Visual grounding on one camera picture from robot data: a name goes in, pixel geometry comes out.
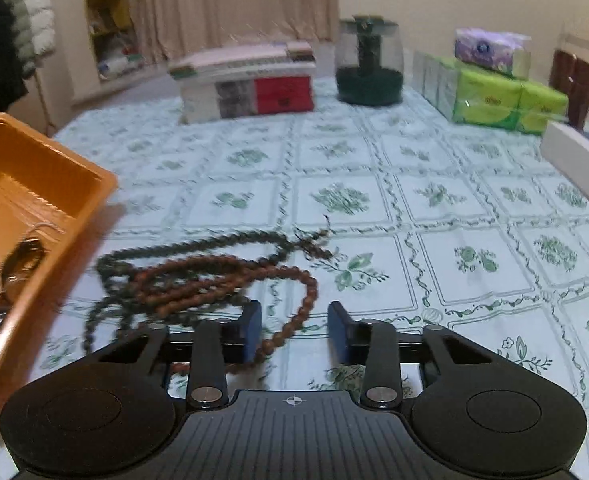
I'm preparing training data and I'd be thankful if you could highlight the reddish brown bead necklace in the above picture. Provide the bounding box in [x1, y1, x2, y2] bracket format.
[132, 253, 321, 376]

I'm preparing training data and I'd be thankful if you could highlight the dark green bead necklace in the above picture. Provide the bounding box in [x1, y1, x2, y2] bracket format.
[83, 214, 336, 356]

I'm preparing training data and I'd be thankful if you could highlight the orange plastic tray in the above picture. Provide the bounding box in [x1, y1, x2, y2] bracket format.
[0, 112, 120, 421]

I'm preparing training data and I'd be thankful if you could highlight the floral green white tablecloth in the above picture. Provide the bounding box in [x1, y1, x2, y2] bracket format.
[0, 77, 589, 480]

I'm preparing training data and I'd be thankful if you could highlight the thick white red book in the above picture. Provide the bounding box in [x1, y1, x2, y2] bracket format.
[177, 62, 316, 125]

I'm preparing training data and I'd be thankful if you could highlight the green tissue pack bundle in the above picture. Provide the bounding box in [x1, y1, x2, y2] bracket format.
[411, 51, 569, 136]

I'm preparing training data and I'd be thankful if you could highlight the white box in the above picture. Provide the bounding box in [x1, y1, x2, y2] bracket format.
[541, 122, 589, 191]

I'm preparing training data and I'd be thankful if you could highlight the green glass jar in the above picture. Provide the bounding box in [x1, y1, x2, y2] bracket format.
[334, 15, 404, 107]

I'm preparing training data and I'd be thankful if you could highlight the yellow bookshelf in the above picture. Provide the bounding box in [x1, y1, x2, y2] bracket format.
[85, 0, 145, 82]

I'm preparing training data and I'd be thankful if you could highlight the purple tissue pack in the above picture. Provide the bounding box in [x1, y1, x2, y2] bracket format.
[455, 28, 532, 79]

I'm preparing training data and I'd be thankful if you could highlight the beige curtain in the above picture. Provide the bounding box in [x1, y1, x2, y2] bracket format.
[128, 0, 339, 64]

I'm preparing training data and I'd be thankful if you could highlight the white grey puffer jacket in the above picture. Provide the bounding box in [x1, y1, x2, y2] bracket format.
[3, 0, 56, 79]

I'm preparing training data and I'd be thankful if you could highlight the black strap watch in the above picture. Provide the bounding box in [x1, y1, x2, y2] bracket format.
[0, 222, 60, 292]

